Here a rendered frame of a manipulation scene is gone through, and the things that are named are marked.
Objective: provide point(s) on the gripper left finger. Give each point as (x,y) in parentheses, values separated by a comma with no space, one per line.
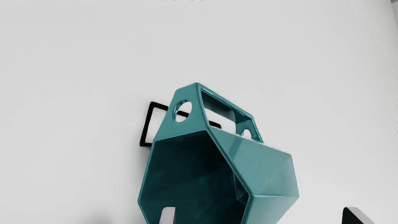
(168,216)

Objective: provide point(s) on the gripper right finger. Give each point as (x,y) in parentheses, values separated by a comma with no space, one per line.
(353,217)

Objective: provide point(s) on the teal faceted mug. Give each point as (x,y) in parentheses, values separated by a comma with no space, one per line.
(264,168)

